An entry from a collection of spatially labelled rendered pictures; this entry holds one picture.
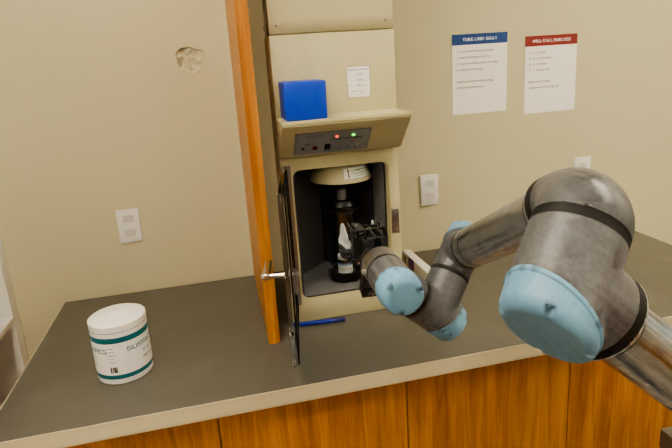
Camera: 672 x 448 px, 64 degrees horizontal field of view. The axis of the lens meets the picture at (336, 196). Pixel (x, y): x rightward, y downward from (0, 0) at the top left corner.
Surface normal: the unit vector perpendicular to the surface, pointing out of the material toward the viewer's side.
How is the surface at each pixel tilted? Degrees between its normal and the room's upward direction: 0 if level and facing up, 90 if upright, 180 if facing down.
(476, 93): 90
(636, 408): 90
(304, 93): 90
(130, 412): 0
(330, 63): 90
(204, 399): 0
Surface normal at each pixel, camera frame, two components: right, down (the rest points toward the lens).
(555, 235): -0.53, -0.57
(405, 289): 0.21, 0.26
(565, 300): -0.14, -0.42
